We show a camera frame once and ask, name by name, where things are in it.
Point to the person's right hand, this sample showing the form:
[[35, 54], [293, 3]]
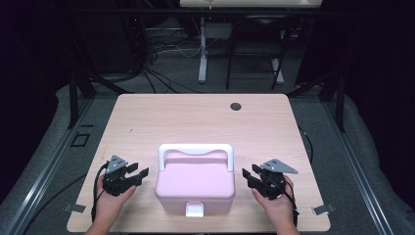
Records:
[[280, 210]]

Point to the black chair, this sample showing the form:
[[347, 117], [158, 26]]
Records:
[[257, 23]]

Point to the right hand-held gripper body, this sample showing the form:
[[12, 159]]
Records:
[[272, 184]]

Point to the black table grommet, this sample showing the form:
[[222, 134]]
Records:
[[235, 106]]

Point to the aluminium floor rail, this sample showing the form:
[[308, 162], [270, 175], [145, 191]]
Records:
[[49, 169], [359, 176]]

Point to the black metal stand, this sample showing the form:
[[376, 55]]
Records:
[[340, 104], [73, 98]]

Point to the person's left hand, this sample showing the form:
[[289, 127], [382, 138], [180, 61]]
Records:
[[107, 205]]

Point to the pink storage box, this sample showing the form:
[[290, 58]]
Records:
[[195, 182]]

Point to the grey tape strip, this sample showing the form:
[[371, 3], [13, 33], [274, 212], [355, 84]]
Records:
[[75, 208], [323, 209]]

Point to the white desk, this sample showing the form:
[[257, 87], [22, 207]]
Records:
[[248, 2]]

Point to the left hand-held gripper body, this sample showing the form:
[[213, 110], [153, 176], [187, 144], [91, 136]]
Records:
[[115, 182]]

